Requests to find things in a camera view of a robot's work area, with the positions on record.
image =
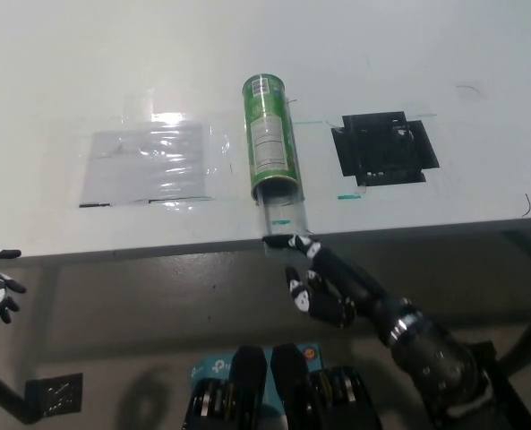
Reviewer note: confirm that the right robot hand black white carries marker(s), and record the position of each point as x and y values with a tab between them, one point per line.
336	286

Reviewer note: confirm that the clear plastic chips tray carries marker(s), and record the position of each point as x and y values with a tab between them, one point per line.
285	215

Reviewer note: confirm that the green chips can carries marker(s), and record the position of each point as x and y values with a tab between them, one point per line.
269	134

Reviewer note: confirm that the small teal tape strip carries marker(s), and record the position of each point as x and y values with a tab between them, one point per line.
349	197

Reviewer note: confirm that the black table leg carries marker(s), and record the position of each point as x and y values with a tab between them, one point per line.
522	349
5	398

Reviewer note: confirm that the black tape square patch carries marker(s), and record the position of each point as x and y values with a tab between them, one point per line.
383	148

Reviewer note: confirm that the teal router box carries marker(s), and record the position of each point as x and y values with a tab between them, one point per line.
211	367

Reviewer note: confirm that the clear plastic film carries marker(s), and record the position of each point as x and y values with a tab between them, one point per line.
220	143

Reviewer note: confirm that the white paper sheet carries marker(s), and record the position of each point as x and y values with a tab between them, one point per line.
148	165

